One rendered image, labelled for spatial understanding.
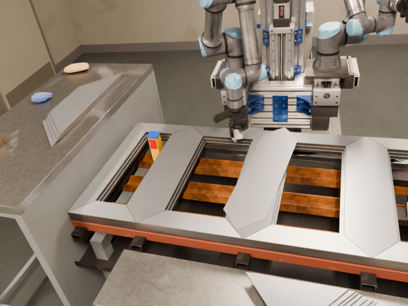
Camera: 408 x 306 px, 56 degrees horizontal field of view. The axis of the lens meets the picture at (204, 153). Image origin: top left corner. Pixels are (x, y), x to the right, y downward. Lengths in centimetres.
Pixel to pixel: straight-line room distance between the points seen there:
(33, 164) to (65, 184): 16
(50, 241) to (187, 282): 63
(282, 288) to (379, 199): 55
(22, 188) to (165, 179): 60
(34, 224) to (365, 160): 143
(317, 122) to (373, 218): 82
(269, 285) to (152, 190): 67
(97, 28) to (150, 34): 80
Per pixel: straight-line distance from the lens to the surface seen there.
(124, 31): 589
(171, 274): 156
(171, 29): 562
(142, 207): 169
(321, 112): 223
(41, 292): 274
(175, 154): 195
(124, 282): 159
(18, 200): 165
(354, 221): 158
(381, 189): 174
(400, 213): 177
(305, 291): 144
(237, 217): 157
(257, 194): 166
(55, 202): 178
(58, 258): 188
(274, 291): 143
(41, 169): 177
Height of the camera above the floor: 197
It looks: 36 degrees down
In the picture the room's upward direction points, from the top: 8 degrees counter-clockwise
